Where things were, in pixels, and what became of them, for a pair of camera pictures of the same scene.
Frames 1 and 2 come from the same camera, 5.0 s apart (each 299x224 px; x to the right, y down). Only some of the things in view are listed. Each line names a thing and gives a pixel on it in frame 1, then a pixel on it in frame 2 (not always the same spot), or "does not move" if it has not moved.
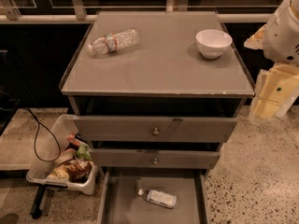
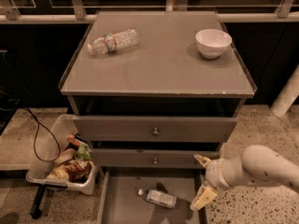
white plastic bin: (54, 145) does not move
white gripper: (282, 37) -> (214, 174)
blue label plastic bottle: (159, 198) does not move
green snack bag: (83, 152) does not move
